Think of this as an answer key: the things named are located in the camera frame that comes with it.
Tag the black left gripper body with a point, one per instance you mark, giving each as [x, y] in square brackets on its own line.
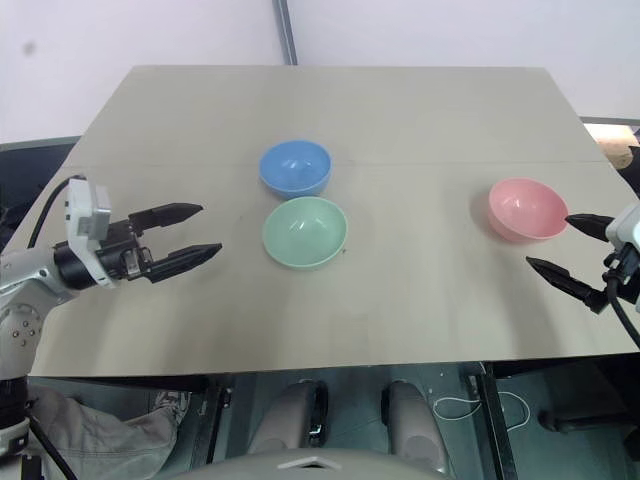
[120, 250]

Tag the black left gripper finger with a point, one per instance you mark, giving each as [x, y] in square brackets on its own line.
[170, 212]
[185, 257]

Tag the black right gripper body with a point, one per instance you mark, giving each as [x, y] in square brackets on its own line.
[625, 272]

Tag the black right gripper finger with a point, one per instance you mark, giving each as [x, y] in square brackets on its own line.
[592, 223]
[565, 280]

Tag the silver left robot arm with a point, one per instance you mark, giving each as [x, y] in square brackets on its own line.
[20, 270]

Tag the red plastic bowl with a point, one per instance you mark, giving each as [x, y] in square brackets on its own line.
[527, 207]

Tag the green plastic bowl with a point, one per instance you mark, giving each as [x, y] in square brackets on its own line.
[305, 232]

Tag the blue plastic bowl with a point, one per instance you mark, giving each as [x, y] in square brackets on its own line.
[295, 167]

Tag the black caster base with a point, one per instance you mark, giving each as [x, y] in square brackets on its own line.
[575, 422]

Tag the grey rounded robot leg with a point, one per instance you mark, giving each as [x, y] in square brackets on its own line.
[412, 425]

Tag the grey vertical pole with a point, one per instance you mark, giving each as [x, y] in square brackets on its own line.
[285, 30]

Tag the grey rounded robot torso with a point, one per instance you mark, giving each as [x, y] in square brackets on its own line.
[310, 465]

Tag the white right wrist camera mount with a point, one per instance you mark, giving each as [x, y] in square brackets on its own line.
[627, 222]

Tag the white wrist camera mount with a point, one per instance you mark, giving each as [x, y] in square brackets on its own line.
[85, 210]
[627, 222]

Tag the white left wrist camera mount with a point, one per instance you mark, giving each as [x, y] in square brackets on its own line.
[85, 210]

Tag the black table frame bar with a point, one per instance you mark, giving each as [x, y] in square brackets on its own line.
[215, 425]
[497, 425]

